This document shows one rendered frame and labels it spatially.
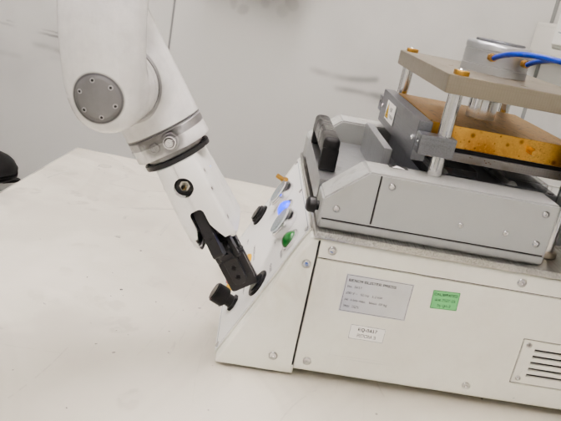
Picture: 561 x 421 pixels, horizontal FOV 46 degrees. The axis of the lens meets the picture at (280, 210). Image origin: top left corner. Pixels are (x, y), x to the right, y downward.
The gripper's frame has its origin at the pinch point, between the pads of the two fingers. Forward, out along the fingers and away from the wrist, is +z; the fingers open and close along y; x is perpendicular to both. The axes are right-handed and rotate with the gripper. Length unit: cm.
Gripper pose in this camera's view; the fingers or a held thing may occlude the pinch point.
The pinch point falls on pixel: (238, 270)
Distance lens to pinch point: 77.4
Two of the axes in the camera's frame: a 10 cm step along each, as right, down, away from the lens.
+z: 4.1, 8.6, 3.0
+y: -0.1, -3.2, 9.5
